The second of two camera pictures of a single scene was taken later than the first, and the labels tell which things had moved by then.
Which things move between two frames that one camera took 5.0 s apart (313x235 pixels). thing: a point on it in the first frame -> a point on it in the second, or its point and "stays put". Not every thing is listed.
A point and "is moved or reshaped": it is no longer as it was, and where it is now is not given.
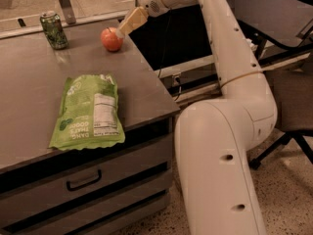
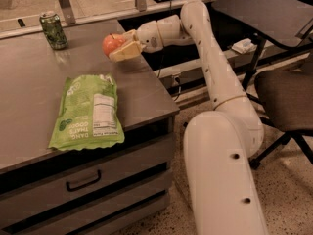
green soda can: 54,30 stays put
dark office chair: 292,92 stays put
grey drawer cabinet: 123,188 stays put
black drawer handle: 85,183 stays put
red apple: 111,39 is moved or reshaped
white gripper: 149,1 -> 148,36
